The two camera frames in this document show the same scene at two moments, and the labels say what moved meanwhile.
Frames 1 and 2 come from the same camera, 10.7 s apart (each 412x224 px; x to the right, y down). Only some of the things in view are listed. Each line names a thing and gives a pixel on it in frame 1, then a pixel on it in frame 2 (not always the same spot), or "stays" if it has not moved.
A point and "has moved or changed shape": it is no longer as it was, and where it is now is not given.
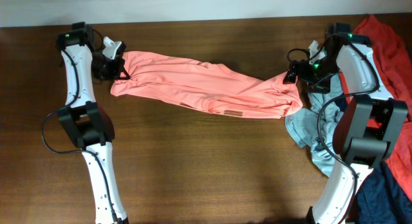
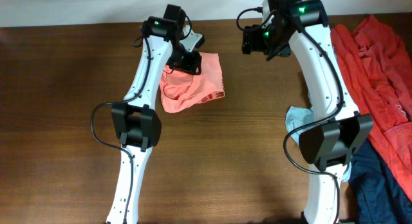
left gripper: [118, 69] → [190, 66]
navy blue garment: [381, 199] stays
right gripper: [304, 65] → [252, 42]
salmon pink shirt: [208, 89] has moved or changed shape
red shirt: [393, 54] stays
